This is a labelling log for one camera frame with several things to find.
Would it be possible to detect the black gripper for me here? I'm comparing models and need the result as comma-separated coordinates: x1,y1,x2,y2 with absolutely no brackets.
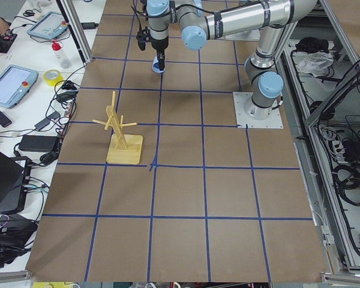
136,26,169,72

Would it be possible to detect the light blue plastic cup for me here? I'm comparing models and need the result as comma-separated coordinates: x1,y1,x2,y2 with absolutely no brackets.
152,58,165,73

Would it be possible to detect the red cap squeeze bottle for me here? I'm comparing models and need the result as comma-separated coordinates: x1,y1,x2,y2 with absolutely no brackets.
52,40,71,69

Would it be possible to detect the wooden mug tree stand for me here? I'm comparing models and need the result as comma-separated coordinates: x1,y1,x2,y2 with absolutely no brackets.
92,91,143,164

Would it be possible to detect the yellow tape roll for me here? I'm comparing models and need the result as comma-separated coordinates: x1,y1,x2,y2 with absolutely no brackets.
43,69,64,86

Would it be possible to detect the far teach pendant tablet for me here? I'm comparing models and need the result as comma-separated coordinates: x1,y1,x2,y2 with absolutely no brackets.
27,11,68,40

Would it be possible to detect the teach pendant tablet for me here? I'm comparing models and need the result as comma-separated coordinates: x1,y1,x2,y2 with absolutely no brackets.
0,65,38,108
27,11,68,40

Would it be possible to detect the near teach pendant tablet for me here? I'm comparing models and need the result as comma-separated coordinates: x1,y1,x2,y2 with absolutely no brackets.
0,65,38,108

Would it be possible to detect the black power brick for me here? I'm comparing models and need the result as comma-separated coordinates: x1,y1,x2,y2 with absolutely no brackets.
19,135,58,152

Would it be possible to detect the crumpled white cloth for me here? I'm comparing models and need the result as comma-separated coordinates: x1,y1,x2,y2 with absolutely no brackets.
296,52,334,77

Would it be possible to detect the black smartphone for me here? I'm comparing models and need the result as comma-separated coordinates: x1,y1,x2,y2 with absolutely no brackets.
0,111,12,127

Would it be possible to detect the black laptop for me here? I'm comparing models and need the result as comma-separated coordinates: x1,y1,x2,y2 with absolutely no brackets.
0,151,31,215

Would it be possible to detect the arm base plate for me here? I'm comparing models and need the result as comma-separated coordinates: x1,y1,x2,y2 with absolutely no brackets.
233,92,284,129
225,29,260,41

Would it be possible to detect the aluminium frame post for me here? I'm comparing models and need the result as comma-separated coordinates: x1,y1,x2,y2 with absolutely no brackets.
56,0,93,64

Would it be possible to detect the black cable bundle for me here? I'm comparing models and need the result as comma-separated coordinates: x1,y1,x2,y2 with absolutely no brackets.
317,119,360,208

